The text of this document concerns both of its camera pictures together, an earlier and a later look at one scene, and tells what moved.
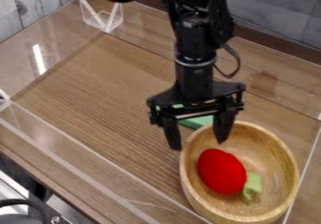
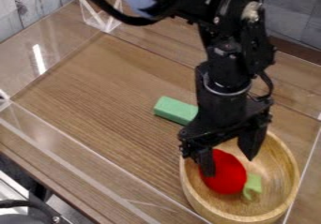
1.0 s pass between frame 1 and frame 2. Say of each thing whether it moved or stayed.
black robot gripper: moved
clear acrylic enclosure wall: stayed
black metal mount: stayed
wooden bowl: stayed
